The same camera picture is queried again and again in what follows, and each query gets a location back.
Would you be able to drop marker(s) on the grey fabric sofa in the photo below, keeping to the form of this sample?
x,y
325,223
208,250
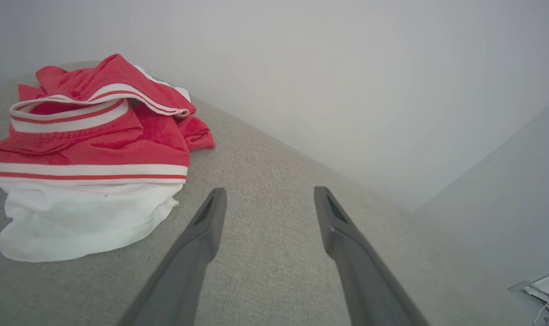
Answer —
x,y
274,271

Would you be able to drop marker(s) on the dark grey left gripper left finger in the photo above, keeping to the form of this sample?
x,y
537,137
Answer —
x,y
183,271

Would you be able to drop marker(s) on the red and white striped shirt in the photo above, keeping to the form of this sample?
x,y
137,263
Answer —
x,y
97,149

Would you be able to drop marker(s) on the white metal frame object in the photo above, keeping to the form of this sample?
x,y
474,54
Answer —
x,y
539,285

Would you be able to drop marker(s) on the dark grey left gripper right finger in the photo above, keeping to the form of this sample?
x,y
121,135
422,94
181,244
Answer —
x,y
365,280

